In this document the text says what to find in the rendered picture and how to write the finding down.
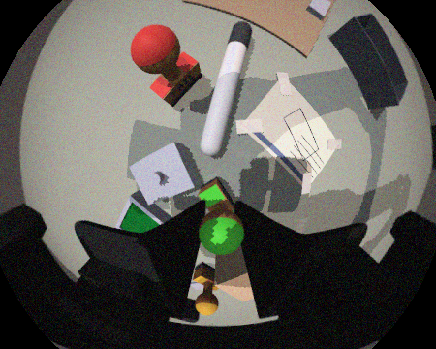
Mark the white taped card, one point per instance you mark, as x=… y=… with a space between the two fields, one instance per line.
x=291 y=131

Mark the brown wooden stamp with green top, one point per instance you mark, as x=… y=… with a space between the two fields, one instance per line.
x=221 y=230

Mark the brown rubber stamp with yellow top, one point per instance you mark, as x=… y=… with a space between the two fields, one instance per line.
x=206 y=303

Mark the tan box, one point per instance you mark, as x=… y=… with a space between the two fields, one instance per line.
x=232 y=276

